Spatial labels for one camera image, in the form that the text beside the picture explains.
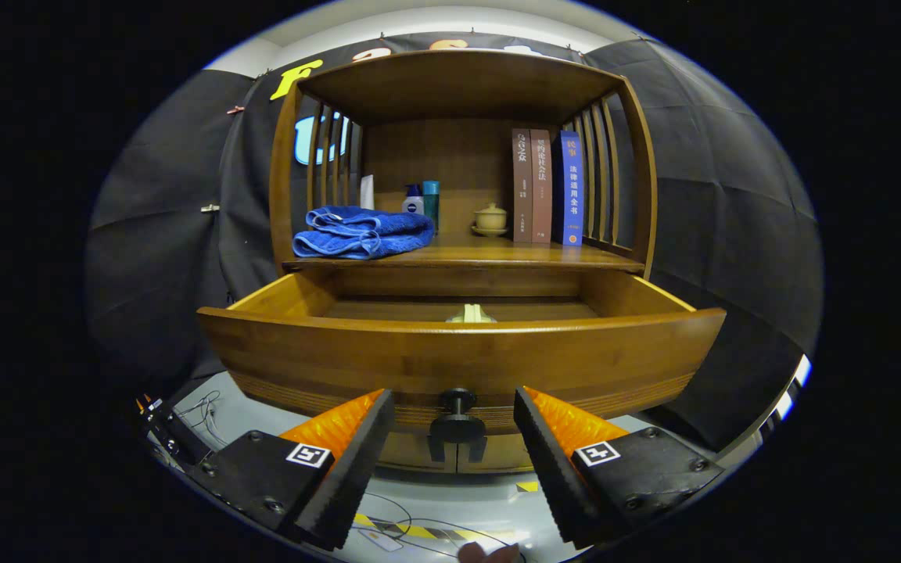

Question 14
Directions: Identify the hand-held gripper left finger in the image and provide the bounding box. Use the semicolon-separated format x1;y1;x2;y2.
188;389;397;550

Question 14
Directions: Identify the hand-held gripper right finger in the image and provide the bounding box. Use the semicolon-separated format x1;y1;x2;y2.
513;385;725;548

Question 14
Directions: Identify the curved wooden drawer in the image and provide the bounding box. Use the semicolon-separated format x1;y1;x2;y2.
197;270;727;462

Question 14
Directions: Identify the green handled white scrub brush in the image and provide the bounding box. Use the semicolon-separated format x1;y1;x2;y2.
445;304;498;324

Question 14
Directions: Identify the wooden cabinet door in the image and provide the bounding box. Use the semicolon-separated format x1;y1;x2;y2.
377;430;459;475
457;432;534;475

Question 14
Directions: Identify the wooden countertop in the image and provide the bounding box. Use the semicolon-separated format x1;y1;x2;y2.
282;231;645;274

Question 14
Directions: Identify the brown wooden cabinet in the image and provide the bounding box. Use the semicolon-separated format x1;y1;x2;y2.
267;48;659;475

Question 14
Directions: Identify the black device box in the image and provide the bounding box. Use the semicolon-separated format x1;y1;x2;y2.
138;397;213;468

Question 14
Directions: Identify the folded blue towel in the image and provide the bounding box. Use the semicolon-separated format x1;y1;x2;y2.
293;206;436;260

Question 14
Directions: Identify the beige lidded tea bowl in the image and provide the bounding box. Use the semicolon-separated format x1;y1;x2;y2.
471;203;509;238

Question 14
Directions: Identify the clear teal bottle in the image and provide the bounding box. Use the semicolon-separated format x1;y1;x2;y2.
422;181;441;235

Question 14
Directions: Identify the reddish brown book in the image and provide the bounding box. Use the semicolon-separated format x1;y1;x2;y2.
530;129;554;243

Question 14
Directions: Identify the blue book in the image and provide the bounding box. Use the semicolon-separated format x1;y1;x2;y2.
551;131;586;248

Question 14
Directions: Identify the thin dark floor cable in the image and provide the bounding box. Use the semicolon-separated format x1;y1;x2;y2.
355;493;529;561

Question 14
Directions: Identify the thin white cable bundle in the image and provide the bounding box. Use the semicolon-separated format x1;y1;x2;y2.
173;391;222;451

